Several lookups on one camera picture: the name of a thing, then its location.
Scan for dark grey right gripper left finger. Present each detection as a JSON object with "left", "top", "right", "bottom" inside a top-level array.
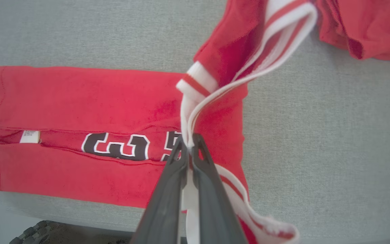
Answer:
[{"left": 130, "top": 134, "right": 189, "bottom": 244}]

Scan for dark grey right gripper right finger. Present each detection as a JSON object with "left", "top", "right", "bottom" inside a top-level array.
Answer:
[{"left": 190, "top": 133, "right": 248, "bottom": 244}]

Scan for red jersey with black number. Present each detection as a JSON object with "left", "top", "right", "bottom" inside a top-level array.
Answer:
[{"left": 0, "top": 0, "right": 318, "bottom": 244}]

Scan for red shorts with white trim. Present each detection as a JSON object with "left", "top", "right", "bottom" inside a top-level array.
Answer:
[{"left": 316, "top": 0, "right": 390, "bottom": 63}]

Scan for dark ribbed object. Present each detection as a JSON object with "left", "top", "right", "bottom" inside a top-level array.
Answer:
[{"left": 9, "top": 220, "right": 134, "bottom": 244}]

